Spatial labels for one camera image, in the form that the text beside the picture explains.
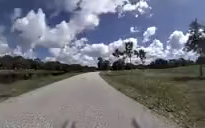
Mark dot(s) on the group of tall trees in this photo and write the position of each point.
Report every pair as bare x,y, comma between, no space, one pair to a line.
128,55

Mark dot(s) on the pale grey paved path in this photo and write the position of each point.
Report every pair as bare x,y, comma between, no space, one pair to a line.
76,103

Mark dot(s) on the row of trees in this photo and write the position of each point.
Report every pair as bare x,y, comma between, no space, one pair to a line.
40,63

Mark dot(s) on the robot's own part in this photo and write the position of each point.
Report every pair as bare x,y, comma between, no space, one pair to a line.
136,123
69,124

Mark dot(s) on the grass field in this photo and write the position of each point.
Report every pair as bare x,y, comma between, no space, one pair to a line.
170,90

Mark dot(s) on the grass verge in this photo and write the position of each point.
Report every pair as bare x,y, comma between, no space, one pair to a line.
26,83

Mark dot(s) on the slender tree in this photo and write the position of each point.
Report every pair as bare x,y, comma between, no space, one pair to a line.
199,40

